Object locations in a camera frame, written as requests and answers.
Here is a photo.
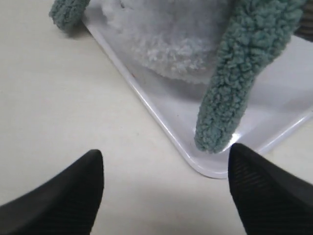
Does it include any green fluffy scarf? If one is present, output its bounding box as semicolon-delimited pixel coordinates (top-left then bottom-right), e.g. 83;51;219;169
48;0;308;154

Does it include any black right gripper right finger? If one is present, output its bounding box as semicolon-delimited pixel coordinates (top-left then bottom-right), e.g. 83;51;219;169
228;143;313;235

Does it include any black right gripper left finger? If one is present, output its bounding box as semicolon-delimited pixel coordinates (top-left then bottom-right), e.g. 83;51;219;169
0;149;104;235

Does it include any white plastic tray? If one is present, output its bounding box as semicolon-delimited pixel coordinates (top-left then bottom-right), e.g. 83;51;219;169
82;0;313;179

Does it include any white plush snowman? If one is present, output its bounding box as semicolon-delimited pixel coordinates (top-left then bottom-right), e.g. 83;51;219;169
101;0;313;85

